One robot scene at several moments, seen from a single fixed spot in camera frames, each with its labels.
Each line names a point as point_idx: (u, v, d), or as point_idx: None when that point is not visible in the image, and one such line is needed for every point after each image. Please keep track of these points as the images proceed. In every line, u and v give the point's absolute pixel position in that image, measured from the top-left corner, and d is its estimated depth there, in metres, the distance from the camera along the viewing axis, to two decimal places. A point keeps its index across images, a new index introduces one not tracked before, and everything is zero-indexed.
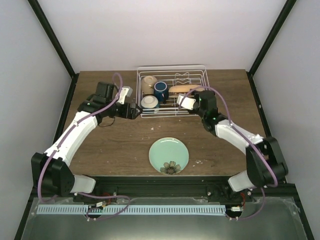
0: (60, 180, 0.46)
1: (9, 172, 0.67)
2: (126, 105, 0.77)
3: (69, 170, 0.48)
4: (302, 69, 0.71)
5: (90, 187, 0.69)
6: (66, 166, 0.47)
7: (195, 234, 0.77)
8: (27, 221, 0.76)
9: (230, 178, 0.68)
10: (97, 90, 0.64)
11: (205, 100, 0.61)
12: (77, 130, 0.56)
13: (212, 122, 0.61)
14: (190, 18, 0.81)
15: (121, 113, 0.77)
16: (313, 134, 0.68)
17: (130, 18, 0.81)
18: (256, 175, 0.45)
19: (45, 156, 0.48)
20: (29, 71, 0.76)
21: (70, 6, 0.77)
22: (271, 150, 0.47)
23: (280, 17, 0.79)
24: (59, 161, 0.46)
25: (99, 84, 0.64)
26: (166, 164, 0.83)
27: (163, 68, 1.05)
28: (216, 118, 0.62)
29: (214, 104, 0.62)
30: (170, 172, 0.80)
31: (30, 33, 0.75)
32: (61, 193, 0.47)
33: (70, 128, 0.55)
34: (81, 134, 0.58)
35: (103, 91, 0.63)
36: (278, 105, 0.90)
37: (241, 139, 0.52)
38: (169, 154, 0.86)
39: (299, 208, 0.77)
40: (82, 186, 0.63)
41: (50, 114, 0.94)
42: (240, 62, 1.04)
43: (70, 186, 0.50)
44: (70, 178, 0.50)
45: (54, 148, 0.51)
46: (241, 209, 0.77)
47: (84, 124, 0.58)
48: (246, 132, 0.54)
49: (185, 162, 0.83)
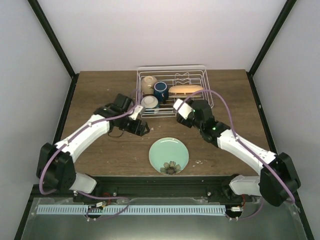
0: (62, 174, 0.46)
1: (9, 173, 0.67)
2: (137, 121, 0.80)
3: (73, 166, 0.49)
4: (302, 69, 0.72)
5: (90, 187, 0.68)
6: (71, 160, 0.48)
7: (195, 234, 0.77)
8: (27, 221, 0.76)
9: (231, 181, 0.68)
10: (115, 100, 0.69)
11: (201, 110, 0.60)
12: (89, 130, 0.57)
13: (213, 133, 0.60)
14: (190, 18, 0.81)
15: (131, 129, 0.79)
16: (313, 134, 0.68)
17: (130, 18, 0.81)
18: (273, 193, 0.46)
19: (55, 147, 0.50)
20: (29, 71, 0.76)
21: (70, 6, 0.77)
22: (284, 167, 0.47)
23: (280, 17, 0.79)
24: (66, 155, 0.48)
25: (119, 95, 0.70)
26: (166, 164, 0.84)
27: (163, 68, 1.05)
28: (216, 128, 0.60)
29: (210, 112, 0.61)
30: (170, 172, 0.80)
31: (30, 33, 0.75)
32: (60, 188, 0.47)
33: (83, 127, 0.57)
34: (92, 136, 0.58)
35: (121, 102, 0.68)
36: (278, 105, 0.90)
37: (253, 158, 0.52)
38: (168, 154, 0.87)
39: (298, 208, 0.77)
40: (83, 185, 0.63)
41: (50, 115, 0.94)
42: (240, 62, 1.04)
43: (69, 183, 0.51)
44: (71, 175, 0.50)
45: (63, 142, 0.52)
46: (241, 209, 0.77)
47: (97, 126, 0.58)
48: (255, 148, 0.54)
49: (185, 162, 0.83)
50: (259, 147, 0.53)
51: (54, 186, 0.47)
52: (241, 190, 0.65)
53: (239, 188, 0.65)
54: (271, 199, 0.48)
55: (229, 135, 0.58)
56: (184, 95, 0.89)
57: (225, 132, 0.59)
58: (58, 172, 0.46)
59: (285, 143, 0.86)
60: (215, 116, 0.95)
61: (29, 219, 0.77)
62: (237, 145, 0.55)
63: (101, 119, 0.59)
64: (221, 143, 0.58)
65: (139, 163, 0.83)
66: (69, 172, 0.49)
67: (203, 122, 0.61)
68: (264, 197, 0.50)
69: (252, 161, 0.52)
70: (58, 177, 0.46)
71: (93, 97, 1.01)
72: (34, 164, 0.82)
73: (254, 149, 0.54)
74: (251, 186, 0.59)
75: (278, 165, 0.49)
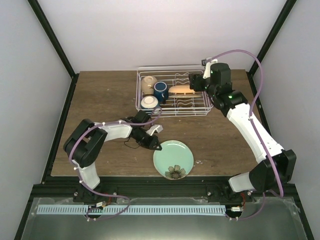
0: (92, 150, 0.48)
1: (9, 173, 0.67)
2: (153, 136, 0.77)
3: (102, 144, 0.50)
4: (302, 69, 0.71)
5: (94, 182, 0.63)
6: (104, 138, 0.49)
7: (195, 234, 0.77)
8: (27, 221, 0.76)
9: (232, 176, 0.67)
10: (137, 114, 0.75)
11: (219, 72, 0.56)
12: (118, 126, 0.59)
13: (226, 100, 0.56)
14: (190, 17, 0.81)
15: (145, 143, 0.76)
16: (313, 133, 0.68)
17: (130, 18, 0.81)
18: (264, 182, 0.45)
19: (92, 123, 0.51)
20: (29, 71, 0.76)
21: (69, 6, 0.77)
22: (285, 164, 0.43)
23: (280, 17, 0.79)
24: (102, 131, 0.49)
25: (140, 111, 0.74)
26: (171, 168, 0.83)
27: (164, 68, 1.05)
28: (232, 97, 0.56)
29: (228, 77, 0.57)
30: (176, 177, 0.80)
31: (30, 33, 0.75)
32: (84, 164, 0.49)
33: (115, 121, 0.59)
34: (118, 133, 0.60)
35: (142, 116, 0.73)
36: (278, 105, 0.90)
37: (260, 146, 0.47)
38: (173, 157, 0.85)
39: (299, 208, 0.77)
40: (90, 177, 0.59)
41: (50, 115, 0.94)
42: (240, 61, 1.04)
43: (92, 161, 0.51)
44: (97, 153, 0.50)
45: (99, 123, 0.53)
46: (241, 209, 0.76)
47: (125, 126, 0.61)
48: (265, 133, 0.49)
49: (190, 165, 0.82)
50: (269, 135, 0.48)
51: (80, 160, 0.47)
52: (239, 187, 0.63)
53: (237, 184, 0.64)
54: (257, 185, 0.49)
55: (244, 111, 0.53)
56: (184, 95, 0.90)
57: (240, 105, 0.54)
58: (90, 147, 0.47)
59: (284, 143, 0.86)
60: (214, 115, 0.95)
61: (28, 219, 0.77)
62: (248, 123, 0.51)
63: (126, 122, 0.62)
64: (231, 115, 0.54)
65: (139, 163, 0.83)
66: (99, 148, 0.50)
67: (218, 86, 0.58)
68: (251, 180, 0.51)
69: (255, 144, 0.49)
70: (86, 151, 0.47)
71: (93, 97, 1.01)
72: (34, 164, 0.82)
73: (264, 134, 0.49)
74: (245, 180, 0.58)
75: (280, 158, 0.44)
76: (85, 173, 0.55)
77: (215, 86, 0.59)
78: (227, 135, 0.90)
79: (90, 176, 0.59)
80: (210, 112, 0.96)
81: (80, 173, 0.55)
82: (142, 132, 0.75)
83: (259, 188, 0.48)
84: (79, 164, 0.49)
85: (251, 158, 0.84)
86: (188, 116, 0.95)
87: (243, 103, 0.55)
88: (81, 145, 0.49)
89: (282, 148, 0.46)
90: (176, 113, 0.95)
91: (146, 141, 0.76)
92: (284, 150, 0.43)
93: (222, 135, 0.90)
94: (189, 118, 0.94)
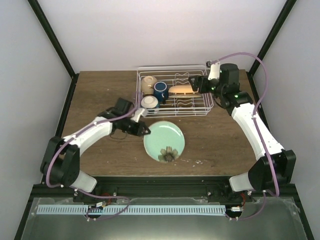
0: (69, 167, 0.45)
1: (9, 172, 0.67)
2: (139, 122, 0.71)
3: (78, 160, 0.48)
4: (303, 68, 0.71)
5: (91, 186, 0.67)
6: (78, 153, 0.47)
7: (195, 234, 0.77)
8: (27, 221, 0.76)
9: (232, 176, 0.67)
10: (116, 104, 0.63)
11: (227, 71, 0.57)
12: (94, 129, 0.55)
13: (233, 100, 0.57)
14: (190, 17, 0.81)
15: (133, 131, 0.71)
16: (313, 133, 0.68)
17: (130, 18, 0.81)
18: (260, 180, 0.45)
19: (62, 141, 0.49)
20: (29, 71, 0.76)
21: (69, 6, 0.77)
22: (284, 163, 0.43)
23: (280, 17, 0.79)
24: (74, 147, 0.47)
25: (120, 99, 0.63)
26: (163, 151, 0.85)
27: (164, 68, 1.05)
28: (238, 97, 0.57)
29: (236, 77, 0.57)
30: (170, 159, 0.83)
31: (30, 33, 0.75)
32: (66, 182, 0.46)
33: (88, 125, 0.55)
34: (96, 136, 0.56)
35: (122, 104, 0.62)
36: (278, 105, 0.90)
37: (259, 144, 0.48)
38: (164, 139, 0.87)
39: (299, 209, 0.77)
40: (84, 183, 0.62)
41: (50, 115, 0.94)
42: (240, 61, 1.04)
43: (73, 177, 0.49)
44: (76, 169, 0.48)
45: (69, 137, 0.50)
46: (241, 209, 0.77)
47: (102, 126, 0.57)
48: (266, 133, 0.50)
49: (182, 146, 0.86)
50: (270, 135, 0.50)
51: (60, 180, 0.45)
52: (238, 185, 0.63)
53: (237, 184, 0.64)
54: (255, 184, 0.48)
55: (247, 110, 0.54)
56: (184, 95, 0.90)
57: (245, 105, 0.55)
58: (66, 165, 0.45)
59: (284, 143, 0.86)
60: (215, 115, 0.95)
61: (29, 219, 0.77)
62: (251, 122, 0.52)
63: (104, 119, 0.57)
64: (236, 114, 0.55)
65: (139, 163, 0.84)
66: (76, 164, 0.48)
67: (226, 86, 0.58)
68: (250, 179, 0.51)
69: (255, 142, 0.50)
70: (62, 170, 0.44)
71: (93, 97, 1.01)
72: (34, 164, 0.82)
73: (265, 134, 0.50)
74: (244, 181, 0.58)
75: (280, 158, 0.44)
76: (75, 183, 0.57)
77: (222, 86, 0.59)
78: (227, 135, 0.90)
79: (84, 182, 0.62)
80: (210, 112, 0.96)
81: (72, 186, 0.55)
82: (126, 121, 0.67)
83: (256, 187, 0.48)
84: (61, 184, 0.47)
85: (252, 158, 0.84)
86: (188, 116, 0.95)
87: (249, 103, 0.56)
88: (55, 165, 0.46)
89: (282, 148, 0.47)
90: (176, 113, 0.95)
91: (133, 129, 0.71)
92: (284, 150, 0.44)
93: (223, 135, 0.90)
94: (189, 118, 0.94)
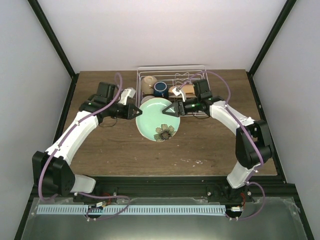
0: (63, 178, 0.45)
1: (9, 173, 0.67)
2: (127, 104, 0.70)
3: (70, 169, 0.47)
4: (303, 68, 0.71)
5: (90, 186, 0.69)
6: (67, 164, 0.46)
7: (195, 234, 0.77)
8: (27, 221, 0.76)
9: (229, 174, 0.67)
10: (97, 91, 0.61)
11: (196, 83, 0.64)
12: (80, 129, 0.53)
13: (207, 102, 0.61)
14: (190, 18, 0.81)
15: (123, 114, 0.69)
16: (313, 133, 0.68)
17: (130, 19, 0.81)
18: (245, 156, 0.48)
19: (47, 154, 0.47)
20: (29, 71, 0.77)
21: (69, 6, 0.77)
22: (260, 133, 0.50)
23: (280, 17, 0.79)
24: (61, 160, 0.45)
25: (101, 84, 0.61)
26: (158, 129, 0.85)
27: (164, 68, 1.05)
28: (212, 99, 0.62)
29: (206, 86, 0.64)
30: (166, 137, 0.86)
31: (30, 34, 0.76)
32: (62, 192, 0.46)
33: (71, 127, 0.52)
34: (83, 134, 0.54)
35: (105, 91, 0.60)
36: (278, 105, 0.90)
37: (233, 121, 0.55)
38: (157, 118, 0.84)
39: (299, 208, 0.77)
40: (83, 185, 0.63)
41: (50, 115, 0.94)
42: (240, 61, 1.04)
43: (70, 185, 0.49)
44: (70, 177, 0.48)
45: (53, 147, 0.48)
46: (241, 209, 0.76)
47: (86, 123, 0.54)
48: (238, 114, 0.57)
49: (177, 123, 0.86)
50: (242, 115, 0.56)
51: (58, 191, 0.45)
52: (236, 182, 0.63)
53: (235, 180, 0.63)
54: (243, 164, 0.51)
55: (220, 103, 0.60)
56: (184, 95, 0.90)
57: (217, 102, 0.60)
58: (58, 177, 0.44)
59: (284, 143, 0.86)
60: None
61: (28, 219, 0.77)
62: (224, 111, 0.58)
63: (88, 114, 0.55)
64: (211, 110, 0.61)
65: (139, 163, 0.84)
66: (69, 174, 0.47)
67: (198, 95, 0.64)
68: (239, 161, 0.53)
69: (232, 123, 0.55)
70: (57, 183, 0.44)
71: None
72: None
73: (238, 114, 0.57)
74: (241, 173, 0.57)
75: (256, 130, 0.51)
76: (75, 187, 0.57)
77: (197, 96, 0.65)
78: (227, 135, 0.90)
79: (82, 184, 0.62)
80: None
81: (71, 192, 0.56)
82: (113, 106, 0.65)
83: (245, 166, 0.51)
84: (58, 194, 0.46)
85: None
86: (188, 116, 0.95)
87: (221, 102, 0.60)
88: (47, 179, 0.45)
89: (253, 120, 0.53)
90: None
91: (124, 113, 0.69)
92: (256, 121, 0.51)
93: (223, 135, 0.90)
94: (189, 118, 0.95)
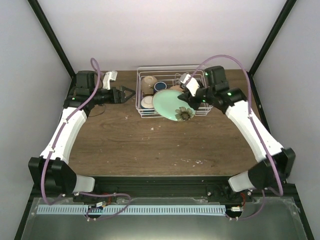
0: (64, 178, 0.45)
1: (8, 173, 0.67)
2: (112, 89, 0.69)
3: (69, 168, 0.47)
4: (303, 68, 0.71)
5: (90, 185, 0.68)
6: (66, 164, 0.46)
7: (195, 234, 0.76)
8: (27, 221, 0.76)
9: (231, 178, 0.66)
10: (77, 84, 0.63)
11: (212, 72, 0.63)
12: (69, 126, 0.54)
13: (226, 98, 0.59)
14: (190, 17, 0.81)
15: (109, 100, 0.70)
16: (313, 134, 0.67)
17: (130, 18, 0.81)
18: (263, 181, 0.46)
19: (43, 158, 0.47)
20: (29, 72, 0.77)
21: (68, 6, 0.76)
22: (285, 162, 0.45)
23: (280, 17, 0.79)
24: (58, 161, 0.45)
25: (78, 75, 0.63)
26: (178, 110, 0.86)
27: (164, 68, 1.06)
28: (231, 94, 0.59)
29: (222, 76, 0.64)
30: (186, 117, 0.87)
31: (30, 34, 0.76)
32: (67, 190, 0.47)
33: (60, 126, 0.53)
34: (74, 130, 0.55)
35: (85, 82, 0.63)
36: (278, 105, 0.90)
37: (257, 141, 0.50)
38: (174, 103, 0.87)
39: (298, 208, 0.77)
40: (84, 185, 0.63)
41: (50, 115, 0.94)
42: (240, 62, 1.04)
43: (74, 182, 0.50)
44: (72, 175, 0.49)
45: (48, 150, 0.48)
46: (241, 209, 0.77)
47: (75, 120, 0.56)
48: (263, 131, 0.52)
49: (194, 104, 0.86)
50: (269, 135, 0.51)
51: (62, 191, 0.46)
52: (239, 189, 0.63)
53: (238, 187, 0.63)
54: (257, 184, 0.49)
55: (243, 109, 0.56)
56: None
57: (239, 103, 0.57)
58: (59, 178, 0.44)
59: (285, 143, 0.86)
60: (214, 115, 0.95)
61: (29, 219, 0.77)
62: (248, 123, 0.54)
63: (74, 110, 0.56)
64: (230, 112, 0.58)
65: (139, 163, 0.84)
66: (70, 173, 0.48)
67: (214, 87, 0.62)
68: (250, 179, 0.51)
69: (255, 143, 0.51)
70: (60, 184, 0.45)
71: None
72: None
73: (264, 133, 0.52)
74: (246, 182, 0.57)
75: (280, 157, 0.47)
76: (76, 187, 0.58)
77: (211, 88, 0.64)
78: (227, 135, 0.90)
79: (84, 185, 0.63)
80: (210, 112, 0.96)
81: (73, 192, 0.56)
82: (96, 96, 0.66)
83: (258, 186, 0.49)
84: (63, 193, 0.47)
85: (251, 158, 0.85)
86: None
87: (243, 102, 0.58)
88: (49, 180, 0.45)
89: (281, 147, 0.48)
90: None
91: (111, 98, 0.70)
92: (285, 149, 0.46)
93: (223, 135, 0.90)
94: (189, 118, 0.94)
